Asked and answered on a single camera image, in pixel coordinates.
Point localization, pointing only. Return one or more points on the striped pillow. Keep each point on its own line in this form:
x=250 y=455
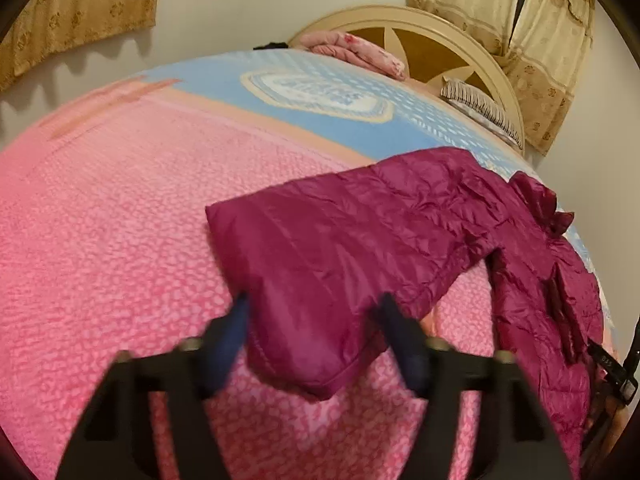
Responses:
x=475 y=101

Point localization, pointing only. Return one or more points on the pink and blue printed blanket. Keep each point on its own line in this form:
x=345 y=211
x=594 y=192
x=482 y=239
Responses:
x=100 y=210

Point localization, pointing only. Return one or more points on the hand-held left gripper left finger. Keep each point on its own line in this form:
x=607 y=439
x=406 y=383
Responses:
x=231 y=340

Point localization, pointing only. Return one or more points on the tan patterned wall curtain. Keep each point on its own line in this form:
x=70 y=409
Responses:
x=75 y=20

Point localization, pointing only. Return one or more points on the cream arched bed headboard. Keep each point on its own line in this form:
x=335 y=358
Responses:
x=435 y=27

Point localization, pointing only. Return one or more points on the pink floral folded quilt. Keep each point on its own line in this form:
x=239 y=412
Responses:
x=360 y=52

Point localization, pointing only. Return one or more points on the beige patterned window curtain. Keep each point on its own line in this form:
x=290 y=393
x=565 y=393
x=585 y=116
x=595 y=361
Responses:
x=460 y=0
x=550 y=60

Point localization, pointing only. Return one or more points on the magenta puffer jacket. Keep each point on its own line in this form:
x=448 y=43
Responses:
x=350 y=240

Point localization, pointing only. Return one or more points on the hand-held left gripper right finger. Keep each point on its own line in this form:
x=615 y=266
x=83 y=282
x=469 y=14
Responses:
x=402 y=345

